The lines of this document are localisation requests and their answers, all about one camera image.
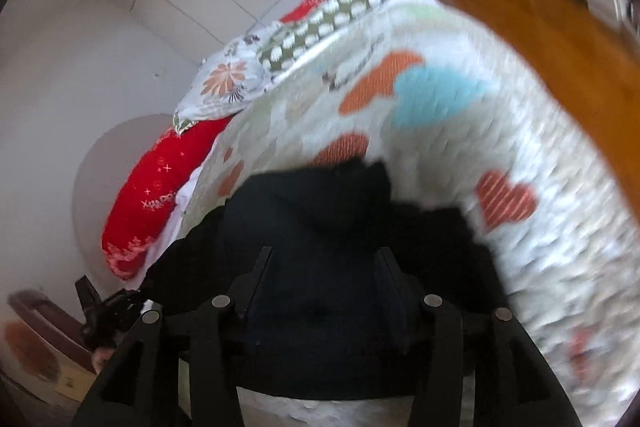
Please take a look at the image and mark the black pants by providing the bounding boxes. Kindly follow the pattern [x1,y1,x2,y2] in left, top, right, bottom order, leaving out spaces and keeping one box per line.
[140,159,506,401]

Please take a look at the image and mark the left hand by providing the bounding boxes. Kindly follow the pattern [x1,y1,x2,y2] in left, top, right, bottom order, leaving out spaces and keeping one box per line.
[91,347,116,374]

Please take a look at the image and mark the red long pillow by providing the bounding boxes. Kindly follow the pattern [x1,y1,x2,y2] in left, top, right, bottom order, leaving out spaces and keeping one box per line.
[101,0,324,282]

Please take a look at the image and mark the white floral pillow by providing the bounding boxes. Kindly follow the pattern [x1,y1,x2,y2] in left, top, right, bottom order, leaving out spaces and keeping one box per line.
[172,20,282,134]

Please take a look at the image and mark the white quilt with hearts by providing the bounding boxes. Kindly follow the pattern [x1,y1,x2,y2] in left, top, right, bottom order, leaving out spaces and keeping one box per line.
[174,0,639,426]

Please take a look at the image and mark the wooden door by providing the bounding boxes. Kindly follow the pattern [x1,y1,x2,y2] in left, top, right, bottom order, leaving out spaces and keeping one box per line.
[440,0,639,208]

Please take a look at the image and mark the olive cloud-pattern bolster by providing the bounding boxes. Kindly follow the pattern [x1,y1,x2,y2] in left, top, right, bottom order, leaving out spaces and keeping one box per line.
[256,0,386,75]

